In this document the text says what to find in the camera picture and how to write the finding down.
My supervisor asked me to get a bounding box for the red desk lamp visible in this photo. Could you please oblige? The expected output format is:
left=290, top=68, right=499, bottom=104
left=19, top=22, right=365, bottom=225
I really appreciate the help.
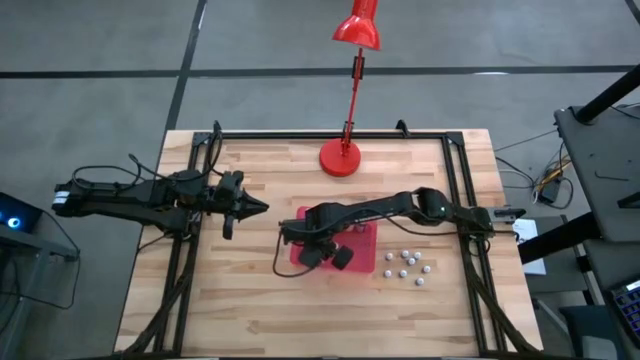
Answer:
left=318, top=0, right=382, bottom=178

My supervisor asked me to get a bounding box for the black power adapter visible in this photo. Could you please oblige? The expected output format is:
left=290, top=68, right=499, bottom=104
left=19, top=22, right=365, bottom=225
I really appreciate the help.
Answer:
left=539, top=179, right=564, bottom=204

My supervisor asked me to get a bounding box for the black computer with blue light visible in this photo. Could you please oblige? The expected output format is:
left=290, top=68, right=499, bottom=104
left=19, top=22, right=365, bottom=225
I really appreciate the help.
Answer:
left=0, top=192, right=44, bottom=234

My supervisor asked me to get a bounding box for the backlit computer keyboard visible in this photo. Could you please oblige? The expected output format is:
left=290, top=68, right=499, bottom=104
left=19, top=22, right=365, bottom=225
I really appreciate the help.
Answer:
left=610, top=278, right=640, bottom=346

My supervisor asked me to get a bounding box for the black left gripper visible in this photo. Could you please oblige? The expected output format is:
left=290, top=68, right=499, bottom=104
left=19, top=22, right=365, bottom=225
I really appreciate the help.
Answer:
left=212, top=169, right=270, bottom=241

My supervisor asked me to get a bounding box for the yellow floor cable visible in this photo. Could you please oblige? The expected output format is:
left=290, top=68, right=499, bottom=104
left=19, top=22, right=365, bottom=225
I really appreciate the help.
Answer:
left=532, top=159, right=572, bottom=191

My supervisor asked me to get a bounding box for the black aluminium rig frame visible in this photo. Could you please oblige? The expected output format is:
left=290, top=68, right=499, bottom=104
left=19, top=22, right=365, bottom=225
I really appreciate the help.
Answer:
left=119, top=119, right=539, bottom=357

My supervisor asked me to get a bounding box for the grey side table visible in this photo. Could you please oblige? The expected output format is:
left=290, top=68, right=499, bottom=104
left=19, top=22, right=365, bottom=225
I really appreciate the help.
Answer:
left=0, top=224, right=81, bottom=360

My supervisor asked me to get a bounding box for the black left wrist camera cable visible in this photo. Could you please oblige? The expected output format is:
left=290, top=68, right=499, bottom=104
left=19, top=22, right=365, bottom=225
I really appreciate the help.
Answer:
left=128, top=130, right=225, bottom=182

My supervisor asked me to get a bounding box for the pink translucent plastic bin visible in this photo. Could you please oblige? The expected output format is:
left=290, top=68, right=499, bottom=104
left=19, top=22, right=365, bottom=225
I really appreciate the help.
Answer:
left=288, top=205, right=379, bottom=275

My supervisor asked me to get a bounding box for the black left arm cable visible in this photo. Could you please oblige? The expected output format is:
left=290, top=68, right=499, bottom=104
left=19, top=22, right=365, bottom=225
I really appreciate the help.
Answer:
left=71, top=164, right=144, bottom=189

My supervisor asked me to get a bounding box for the white paper sheet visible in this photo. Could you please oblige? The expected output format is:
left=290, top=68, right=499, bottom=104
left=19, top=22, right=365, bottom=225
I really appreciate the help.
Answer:
left=513, top=218, right=547, bottom=277

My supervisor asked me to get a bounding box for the dark work desk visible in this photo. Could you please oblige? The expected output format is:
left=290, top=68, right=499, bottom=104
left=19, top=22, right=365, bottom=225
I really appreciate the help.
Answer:
left=582, top=238, right=640, bottom=360

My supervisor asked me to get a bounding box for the dark metal cart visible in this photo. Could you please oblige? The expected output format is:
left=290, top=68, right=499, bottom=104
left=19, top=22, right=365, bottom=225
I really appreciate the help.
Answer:
left=552, top=103, right=640, bottom=244

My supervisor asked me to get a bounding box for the dark office chair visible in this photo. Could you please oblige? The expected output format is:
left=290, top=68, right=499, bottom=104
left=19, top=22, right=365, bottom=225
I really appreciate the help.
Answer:
left=558, top=304, right=629, bottom=360

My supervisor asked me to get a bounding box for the black round pole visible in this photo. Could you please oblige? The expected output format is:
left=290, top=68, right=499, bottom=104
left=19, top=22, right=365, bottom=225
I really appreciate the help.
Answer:
left=574, top=63, right=640, bottom=125

